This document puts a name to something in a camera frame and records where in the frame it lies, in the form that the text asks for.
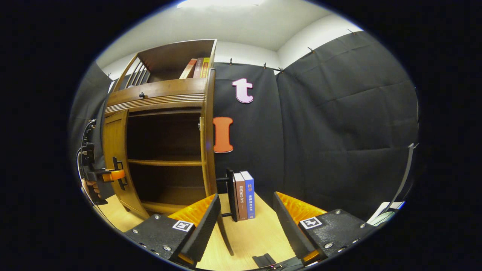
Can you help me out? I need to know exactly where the blue book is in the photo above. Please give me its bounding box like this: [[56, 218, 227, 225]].
[[240, 171, 256, 219]]

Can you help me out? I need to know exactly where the wooden double-door shoe cabinet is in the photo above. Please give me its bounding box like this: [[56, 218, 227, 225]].
[[102, 39, 218, 220]]

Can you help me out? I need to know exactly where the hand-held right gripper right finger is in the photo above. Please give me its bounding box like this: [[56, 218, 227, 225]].
[[272, 191, 377, 266]]

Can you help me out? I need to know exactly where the wooden cabinet door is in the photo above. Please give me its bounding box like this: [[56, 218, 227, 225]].
[[200, 109, 238, 256], [102, 109, 149, 220]]

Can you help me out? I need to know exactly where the large ceiling light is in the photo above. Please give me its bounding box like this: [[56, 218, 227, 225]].
[[177, 0, 266, 9]]

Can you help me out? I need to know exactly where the wooden cabinet drawer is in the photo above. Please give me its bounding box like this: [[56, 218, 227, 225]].
[[105, 78, 207, 115]]

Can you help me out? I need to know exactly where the wooden inner shelf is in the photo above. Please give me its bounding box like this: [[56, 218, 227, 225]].
[[127, 159, 204, 167]]

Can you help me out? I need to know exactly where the brown book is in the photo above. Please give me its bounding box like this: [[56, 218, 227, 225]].
[[233, 172, 248, 221]]

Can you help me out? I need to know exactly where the beige book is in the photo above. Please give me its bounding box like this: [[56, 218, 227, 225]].
[[179, 58, 197, 79]]

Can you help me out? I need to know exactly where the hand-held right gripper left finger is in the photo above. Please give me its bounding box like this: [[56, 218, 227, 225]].
[[124, 194, 222, 268]]

